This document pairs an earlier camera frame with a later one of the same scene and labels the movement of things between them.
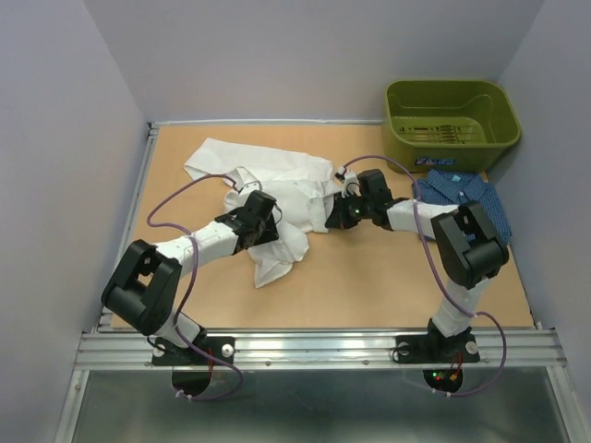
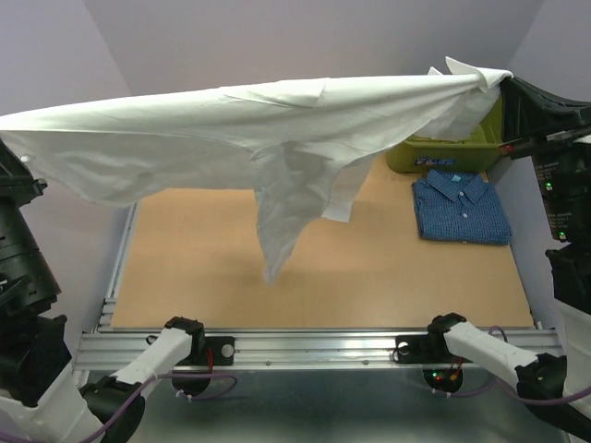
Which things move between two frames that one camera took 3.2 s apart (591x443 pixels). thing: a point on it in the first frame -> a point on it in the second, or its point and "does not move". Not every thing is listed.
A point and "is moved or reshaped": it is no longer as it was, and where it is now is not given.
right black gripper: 337,218 -> 531,113
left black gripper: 270,233 -> 14,171
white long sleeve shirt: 299,188 is moved or reshaped
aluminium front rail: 323,351 does not move
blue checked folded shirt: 457,188 does not move
